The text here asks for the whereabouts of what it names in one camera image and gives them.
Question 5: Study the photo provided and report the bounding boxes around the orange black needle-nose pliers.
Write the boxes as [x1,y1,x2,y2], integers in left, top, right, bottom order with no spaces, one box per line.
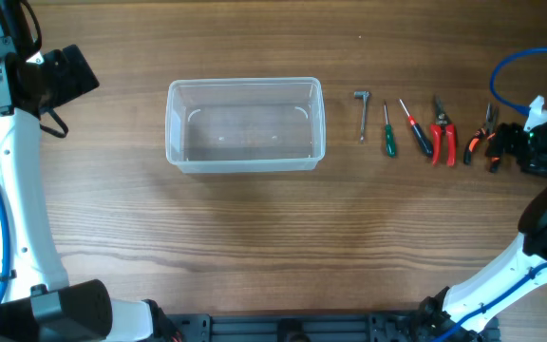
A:
[462,103,500,165]

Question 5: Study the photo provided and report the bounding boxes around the clear plastic container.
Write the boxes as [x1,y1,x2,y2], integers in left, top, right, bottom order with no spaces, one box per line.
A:
[165,77,327,174]

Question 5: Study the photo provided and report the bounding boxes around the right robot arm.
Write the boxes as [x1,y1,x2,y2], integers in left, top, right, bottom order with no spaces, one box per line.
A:
[410,99,547,341]

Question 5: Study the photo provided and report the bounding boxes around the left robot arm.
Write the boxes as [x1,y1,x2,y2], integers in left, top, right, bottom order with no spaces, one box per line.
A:
[0,1,181,341]

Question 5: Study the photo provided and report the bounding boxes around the red and black screwdriver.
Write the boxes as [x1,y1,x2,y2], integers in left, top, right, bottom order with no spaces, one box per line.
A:
[399,99,434,158]

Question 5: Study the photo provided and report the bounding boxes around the small metal socket wrench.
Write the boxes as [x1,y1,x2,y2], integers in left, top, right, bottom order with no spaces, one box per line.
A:
[354,90,370,143]

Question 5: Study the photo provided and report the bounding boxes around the red handled pruning shears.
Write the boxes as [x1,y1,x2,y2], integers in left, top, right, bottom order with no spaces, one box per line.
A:
[430,95,457,167]

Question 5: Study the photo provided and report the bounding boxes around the green handled screwdriver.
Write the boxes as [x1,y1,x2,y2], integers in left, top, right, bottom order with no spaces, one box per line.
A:
[383,102,396,158]

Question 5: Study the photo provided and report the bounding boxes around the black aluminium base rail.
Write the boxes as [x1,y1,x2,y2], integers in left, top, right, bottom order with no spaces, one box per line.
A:
[167,312,435,342]

